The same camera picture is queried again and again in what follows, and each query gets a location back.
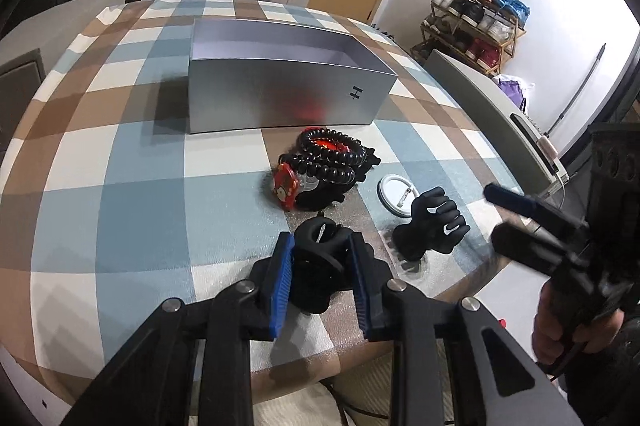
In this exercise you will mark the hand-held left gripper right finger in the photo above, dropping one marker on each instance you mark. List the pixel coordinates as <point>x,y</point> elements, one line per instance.
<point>362,286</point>

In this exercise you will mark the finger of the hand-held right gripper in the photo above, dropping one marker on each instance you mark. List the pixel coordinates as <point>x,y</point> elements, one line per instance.
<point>525,248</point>
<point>520,203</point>

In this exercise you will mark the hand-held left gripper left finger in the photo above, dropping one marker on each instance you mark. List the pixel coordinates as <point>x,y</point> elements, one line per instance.
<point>280,281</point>

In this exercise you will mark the black hand-shaped stand white marks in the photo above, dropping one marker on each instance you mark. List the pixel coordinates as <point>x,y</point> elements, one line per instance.
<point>430,226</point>

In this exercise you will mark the black jewelry stand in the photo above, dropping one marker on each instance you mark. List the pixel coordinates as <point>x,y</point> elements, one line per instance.
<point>325,198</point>

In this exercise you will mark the round pin badge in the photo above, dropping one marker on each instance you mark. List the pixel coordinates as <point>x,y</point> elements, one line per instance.
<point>392,196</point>

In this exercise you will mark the red cartoon watch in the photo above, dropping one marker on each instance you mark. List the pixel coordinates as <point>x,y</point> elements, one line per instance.
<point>285,186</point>

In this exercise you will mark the silver cardboard box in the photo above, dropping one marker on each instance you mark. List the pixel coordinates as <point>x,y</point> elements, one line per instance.
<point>260,91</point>

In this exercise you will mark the person's right forearm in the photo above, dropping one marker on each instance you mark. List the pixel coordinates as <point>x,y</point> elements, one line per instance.
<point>615,371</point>

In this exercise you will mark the person's right hand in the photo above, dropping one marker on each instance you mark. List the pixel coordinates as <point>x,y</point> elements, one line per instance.
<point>545,336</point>

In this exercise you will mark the black phone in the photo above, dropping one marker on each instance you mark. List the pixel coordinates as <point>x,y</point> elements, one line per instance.
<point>535,141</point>

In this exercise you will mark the grey chair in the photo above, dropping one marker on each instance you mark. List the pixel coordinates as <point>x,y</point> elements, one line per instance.
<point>60,6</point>
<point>475,101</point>

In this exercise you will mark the purple bag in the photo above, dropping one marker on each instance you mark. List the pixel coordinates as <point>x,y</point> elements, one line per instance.
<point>512,91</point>

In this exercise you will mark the grey pole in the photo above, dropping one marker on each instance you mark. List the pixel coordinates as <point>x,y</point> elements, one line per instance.
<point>582,81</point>

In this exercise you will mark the wooden shoe rack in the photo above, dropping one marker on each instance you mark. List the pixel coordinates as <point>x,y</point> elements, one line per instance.
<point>515,36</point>

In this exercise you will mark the rows of shoes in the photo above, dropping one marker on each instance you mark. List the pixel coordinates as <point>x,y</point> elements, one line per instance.
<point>480,16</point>

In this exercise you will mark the loose sandals pile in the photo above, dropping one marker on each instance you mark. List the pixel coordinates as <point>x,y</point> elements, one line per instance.
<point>382,31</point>

